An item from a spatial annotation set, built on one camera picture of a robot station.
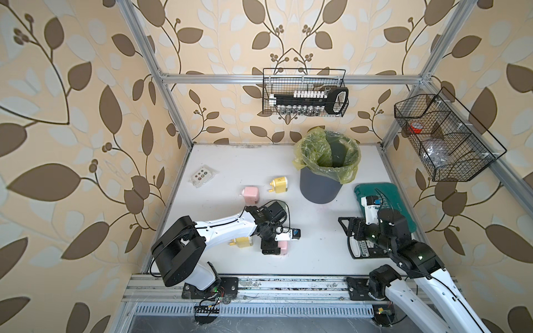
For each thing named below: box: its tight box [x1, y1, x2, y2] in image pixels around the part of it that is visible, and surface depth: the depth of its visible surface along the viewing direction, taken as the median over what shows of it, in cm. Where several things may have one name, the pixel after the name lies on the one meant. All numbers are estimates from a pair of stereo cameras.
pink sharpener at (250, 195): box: [239, 185, 259, 206], surface depth 96 cm
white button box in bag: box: [189, 164, 219, 189], surface depth 106 cm
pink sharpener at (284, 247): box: [278, 240, 289, 256], surface depth 78 cm
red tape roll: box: [410, 122, 424, 134], surface depth 83 cm
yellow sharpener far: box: [267, 176, 289, 194], surface depth 98 cm
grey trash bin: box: [299, 166, 343, 204], surface depth 99 cm
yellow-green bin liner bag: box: [292, 126, 361, 184], surface depth 84 cm
